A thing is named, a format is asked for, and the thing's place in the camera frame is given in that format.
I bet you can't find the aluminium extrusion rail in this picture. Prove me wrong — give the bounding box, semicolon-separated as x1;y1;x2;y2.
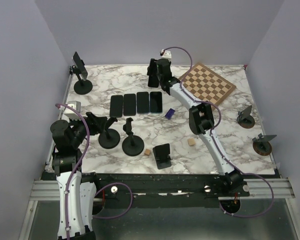
30;178;295;201

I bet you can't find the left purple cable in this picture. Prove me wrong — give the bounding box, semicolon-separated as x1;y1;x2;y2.
54;102;134;240

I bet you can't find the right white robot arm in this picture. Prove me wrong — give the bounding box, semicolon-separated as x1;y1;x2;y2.
147;58;244;196

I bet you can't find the purple lego brick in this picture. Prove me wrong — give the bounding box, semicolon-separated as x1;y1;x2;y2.
165;108;175;120

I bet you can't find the wooden chessboard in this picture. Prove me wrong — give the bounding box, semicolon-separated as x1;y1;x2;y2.
179;63;236;106

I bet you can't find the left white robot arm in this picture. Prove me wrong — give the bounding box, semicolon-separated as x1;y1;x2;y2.
50;112;107;240

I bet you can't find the brown wooden cube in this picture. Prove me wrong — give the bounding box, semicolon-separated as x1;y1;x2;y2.
144;149;151;156

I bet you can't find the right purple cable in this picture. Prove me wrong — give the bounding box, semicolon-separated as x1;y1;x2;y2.
161;46;275;218

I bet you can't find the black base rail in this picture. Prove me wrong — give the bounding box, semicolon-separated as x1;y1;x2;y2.
41;172;251;210

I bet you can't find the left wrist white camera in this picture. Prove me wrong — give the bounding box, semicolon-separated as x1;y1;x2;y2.
60;101;81;120

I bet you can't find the light wooden cube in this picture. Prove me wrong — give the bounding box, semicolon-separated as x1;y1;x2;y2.
187;138;196;146

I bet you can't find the round stand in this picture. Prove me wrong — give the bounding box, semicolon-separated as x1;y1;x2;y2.
98;117;121;149
236;105;255;129
122;117;145;157
70;65;93;95
252;133;277;156

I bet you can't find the purple cable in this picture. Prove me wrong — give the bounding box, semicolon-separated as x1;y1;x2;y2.
161;46;275;218
54;102;134;240

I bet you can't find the black phone blue edge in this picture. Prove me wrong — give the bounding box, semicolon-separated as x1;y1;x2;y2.
150;91;163;114

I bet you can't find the black folding phone stand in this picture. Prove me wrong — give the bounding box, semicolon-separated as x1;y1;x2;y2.
153;143;172;170

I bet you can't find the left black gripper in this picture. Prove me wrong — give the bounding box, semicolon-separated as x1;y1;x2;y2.
69;111;108;148

